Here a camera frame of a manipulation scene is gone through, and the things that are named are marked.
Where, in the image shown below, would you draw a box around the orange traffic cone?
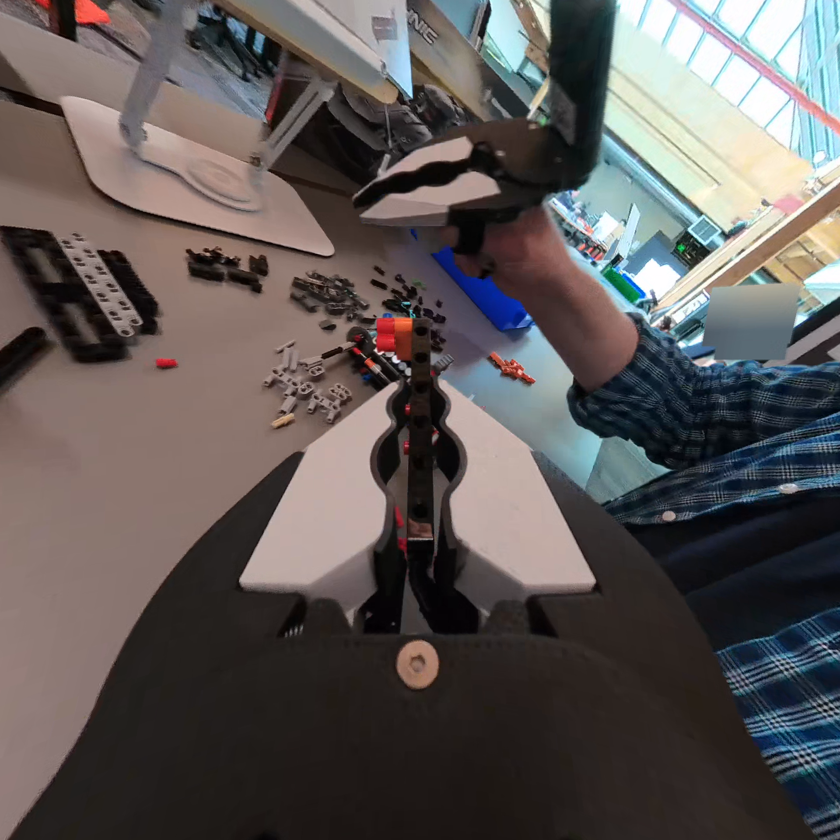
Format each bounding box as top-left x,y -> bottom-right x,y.
36,0 -> 110,25

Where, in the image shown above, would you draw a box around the black car picture box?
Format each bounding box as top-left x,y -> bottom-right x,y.
272,0 -> 546,191

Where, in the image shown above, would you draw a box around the pile of small black pins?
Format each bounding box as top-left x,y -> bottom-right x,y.
371,264 -> 447,326

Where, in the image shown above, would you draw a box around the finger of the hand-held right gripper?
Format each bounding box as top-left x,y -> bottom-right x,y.
352,136 -> 477,208
357,169 -> 505,229

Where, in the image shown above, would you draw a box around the pile of dark grey pieces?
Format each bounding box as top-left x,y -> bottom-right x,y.
290,270 -> 371,329

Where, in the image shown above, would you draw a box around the pile of orange pieces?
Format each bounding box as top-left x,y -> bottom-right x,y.
487,351 -> 536,385

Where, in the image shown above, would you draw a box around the person's right forearm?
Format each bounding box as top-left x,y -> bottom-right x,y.
505,256 -> 641,395

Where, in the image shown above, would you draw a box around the black lego frame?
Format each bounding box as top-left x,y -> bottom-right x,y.
0,226 -> 129,363
394,318 -> 438,546

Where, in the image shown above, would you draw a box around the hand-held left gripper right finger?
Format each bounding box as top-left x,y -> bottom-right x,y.
433,381 -> 598,634

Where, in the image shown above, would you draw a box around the short black beam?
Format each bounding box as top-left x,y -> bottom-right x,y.
115,252 -> 162,336
98,249 -> 158,332

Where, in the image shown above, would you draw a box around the pile of black connector pieces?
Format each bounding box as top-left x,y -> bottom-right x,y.
185,246 -> 270,294

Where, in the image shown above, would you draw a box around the multicoloured lego assembly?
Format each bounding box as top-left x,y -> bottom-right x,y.
348,325 -> 457,388

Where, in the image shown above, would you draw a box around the pile of grey connector pieces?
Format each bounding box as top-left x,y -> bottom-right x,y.
262,339 -> 353,424

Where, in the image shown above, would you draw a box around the person's right hand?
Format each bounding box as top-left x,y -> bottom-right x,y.
436,203 -> 578,299

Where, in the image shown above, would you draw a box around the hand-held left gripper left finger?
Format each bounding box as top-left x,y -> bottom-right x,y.
238,381 -> 404,634

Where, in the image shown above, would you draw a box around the white book stand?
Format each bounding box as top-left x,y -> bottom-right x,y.
59,0 -> 414,258

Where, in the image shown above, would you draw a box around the instruction booklet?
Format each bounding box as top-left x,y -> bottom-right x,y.
371,0 -> 414,99

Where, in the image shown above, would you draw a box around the long black beam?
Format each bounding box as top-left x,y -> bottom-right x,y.
0,327 -> 51,388

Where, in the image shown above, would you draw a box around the green crate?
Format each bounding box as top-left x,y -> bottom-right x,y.
600,262 -> 644,303

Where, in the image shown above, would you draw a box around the blue storage bin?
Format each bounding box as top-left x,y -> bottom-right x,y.
430,246 -> 534,332

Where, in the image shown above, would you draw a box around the light grey beam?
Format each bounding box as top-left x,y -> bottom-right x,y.
69,235 -> 143,332
56,233 -> 139,337

